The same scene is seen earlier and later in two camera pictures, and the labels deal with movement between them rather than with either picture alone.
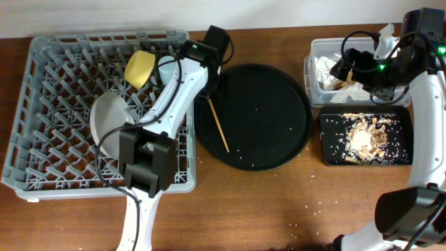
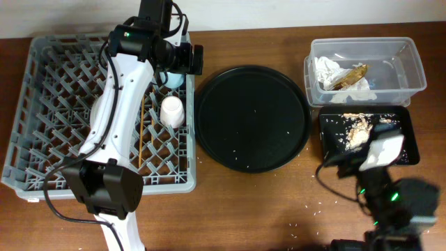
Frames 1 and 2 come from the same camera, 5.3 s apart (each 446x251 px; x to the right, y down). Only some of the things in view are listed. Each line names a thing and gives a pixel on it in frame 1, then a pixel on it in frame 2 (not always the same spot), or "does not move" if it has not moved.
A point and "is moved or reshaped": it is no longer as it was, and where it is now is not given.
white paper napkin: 324,65 does not move
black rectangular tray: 366,136 does not move
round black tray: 265,116 does not move
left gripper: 220,93 -> 186,65
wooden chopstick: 218,124 is moved or reshaped
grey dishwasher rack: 51,153 does not move
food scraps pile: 367,138 does not move
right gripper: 362,59 -> 349,167
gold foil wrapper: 343,84 does not move
